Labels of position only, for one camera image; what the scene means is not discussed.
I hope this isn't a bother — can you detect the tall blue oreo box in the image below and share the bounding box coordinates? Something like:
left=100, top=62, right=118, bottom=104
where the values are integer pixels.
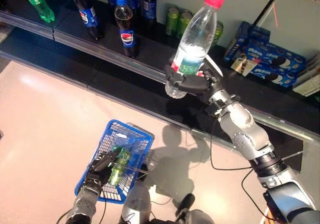
left=223, top=21, right=251, bottom=61

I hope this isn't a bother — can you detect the black robot waist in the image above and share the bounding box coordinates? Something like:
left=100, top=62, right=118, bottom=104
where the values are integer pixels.
left=149, top=218, right=182, bottom=224

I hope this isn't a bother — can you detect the black robot foot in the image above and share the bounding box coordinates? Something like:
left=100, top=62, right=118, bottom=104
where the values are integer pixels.
left=136, top=163, right=150, bottom=184
left=174, top=193, right=196, bottom=217

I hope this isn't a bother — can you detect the beige cardboard box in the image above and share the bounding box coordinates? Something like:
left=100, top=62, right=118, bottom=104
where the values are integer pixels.
left=291, top=55, right=320, bottom=98

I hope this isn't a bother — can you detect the blue plastic shopping basket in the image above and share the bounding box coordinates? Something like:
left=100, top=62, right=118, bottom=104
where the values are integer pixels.
left=74, top=119, right=155, bottom=205

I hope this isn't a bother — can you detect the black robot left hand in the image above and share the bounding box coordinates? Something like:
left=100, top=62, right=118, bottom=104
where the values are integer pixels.
left=85, top=151, right=121, bottom=194

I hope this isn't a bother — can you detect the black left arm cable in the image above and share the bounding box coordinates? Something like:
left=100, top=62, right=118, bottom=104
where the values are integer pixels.
left=55, top=196, right=108, bottom=224

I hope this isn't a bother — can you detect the silver robot leg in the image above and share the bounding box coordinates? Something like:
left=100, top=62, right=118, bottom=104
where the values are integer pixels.
left=178, top=208, right=216, bottom=224
left=119, top=181, right=153, bottom=224

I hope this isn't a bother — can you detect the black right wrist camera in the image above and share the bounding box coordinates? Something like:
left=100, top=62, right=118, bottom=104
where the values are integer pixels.
left=205, top=104, right=222, bottom=117

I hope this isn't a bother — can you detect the black robot right foot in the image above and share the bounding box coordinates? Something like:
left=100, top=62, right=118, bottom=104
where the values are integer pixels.
left=174, top=193, right=196, bottom=217

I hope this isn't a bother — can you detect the wide blue oreo box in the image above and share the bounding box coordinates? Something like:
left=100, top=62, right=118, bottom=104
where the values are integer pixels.
left=242, top=40, right=308, bottom=89

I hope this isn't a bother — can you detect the beige wafer roll box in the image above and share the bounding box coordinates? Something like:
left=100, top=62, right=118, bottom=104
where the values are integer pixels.
left=230, top=55, right=260, bottom=77

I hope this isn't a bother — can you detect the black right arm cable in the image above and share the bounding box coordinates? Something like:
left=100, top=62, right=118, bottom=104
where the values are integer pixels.
left=208, top=119, right=254, bottom=172
left=240, top=168, right=275, bottom=222

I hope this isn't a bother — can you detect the water bottle red label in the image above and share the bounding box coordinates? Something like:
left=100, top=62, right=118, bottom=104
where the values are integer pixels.
left=164, top=0, right=226, bottom=99

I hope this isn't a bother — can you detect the silver robot left leg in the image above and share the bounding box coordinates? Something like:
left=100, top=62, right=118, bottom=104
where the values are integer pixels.
left=119, top=181, right=153, bottom=224

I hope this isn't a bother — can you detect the small blue oreo box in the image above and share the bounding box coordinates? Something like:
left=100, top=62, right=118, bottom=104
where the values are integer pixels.
left=246, top=25, right=272, bottom=44

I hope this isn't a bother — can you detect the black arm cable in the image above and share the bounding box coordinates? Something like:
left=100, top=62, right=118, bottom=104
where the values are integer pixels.
left=55, top=196, right=108, bottom=224
left=240, top=168, right=275, bottom=222
left=208, top=119, right=254, bottom=172

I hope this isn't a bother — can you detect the black store shelf unit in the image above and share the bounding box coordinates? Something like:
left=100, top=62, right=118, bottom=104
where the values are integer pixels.
left=0, top=0, right=320, bottom=172

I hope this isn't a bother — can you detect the silver robot right leg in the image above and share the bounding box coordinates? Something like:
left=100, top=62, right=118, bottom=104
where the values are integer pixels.
left=178, top=208, right=216, bottom=224

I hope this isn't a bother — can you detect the black robot left foot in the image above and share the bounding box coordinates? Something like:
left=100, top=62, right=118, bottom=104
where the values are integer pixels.
left=136, top=163, right=150, bottom=184

